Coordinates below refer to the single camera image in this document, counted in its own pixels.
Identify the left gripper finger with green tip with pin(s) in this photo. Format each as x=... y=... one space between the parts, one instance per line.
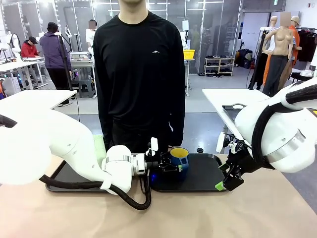
x=174 y=168
x=167 y=158

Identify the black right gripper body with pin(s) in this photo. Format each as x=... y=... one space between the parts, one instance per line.
x=241 y=158

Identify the right gripper finger with green tip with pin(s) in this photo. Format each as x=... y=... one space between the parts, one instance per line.
x=225 y=168
x=232 y=182

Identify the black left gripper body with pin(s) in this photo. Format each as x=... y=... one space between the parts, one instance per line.
x=153 y=163

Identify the blue mug yellow inside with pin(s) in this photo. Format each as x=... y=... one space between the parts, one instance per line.
x=179 y=161

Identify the tall light green cup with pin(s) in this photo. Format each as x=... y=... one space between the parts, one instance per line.
x=99 y=148

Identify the person's left forearm black sleeve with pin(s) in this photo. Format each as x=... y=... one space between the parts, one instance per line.
x=177 y=129

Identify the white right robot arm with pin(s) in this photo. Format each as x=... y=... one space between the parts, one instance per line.
x=280 y=129

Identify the person's right forearm black sleeve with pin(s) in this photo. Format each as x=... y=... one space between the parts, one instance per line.
x=106 y=126

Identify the black plastic serving tray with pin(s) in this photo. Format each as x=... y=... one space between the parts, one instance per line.
x=64 y=171
x=203 y=173

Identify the small black round knob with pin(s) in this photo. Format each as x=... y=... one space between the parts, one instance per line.
x=200 y=150

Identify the white side table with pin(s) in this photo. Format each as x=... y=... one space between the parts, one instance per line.
x=37 y=96
x=223 y=96

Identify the person in black clothes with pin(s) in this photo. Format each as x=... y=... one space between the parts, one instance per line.
x=138 y=74

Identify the black garment on stand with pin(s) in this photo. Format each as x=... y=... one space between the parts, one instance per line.
x=258 y=67

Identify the white shoe rack with shoes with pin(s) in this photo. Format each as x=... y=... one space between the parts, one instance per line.
x=219 y=65

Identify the dark bags pile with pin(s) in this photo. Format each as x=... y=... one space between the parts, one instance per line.
x=244 y=58

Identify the grey step stool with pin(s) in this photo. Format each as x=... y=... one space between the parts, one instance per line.
x=86 y=88

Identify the yellow plastic crate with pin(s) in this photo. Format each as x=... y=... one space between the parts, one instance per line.
x=188 y=54

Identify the white workbench with equipment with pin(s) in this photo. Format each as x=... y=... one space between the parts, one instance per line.
x=81 y=62

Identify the beige mannequin dark trousers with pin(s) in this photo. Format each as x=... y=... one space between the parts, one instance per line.
x=281 y=39

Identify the rack of dark clothes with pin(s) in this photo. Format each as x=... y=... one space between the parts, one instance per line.
x=307 y=44

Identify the mannequin in orange clothes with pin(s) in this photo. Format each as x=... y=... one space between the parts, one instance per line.
x=296 y=37

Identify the black tripod pole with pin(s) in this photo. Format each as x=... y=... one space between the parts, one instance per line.
x=65 y=62

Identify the pale bald mannequin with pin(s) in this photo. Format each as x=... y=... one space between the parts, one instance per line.
x=273 y=22

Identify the person in purple jacket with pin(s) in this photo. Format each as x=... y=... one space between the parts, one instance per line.
x=53 y=52

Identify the long white desk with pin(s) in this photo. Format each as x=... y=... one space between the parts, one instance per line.
x=17 y=65

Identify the person in red jacket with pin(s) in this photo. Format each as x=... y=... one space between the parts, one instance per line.
x=28 y=49

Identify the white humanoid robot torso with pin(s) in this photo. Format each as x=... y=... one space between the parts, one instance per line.
x=15 y=44

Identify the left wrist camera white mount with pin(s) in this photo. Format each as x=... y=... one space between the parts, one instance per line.
x=154 y=143

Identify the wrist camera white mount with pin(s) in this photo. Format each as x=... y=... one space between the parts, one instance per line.
x=154 y=143
x=220 y=142

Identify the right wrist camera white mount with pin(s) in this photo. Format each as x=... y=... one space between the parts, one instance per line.
x=220 y=142

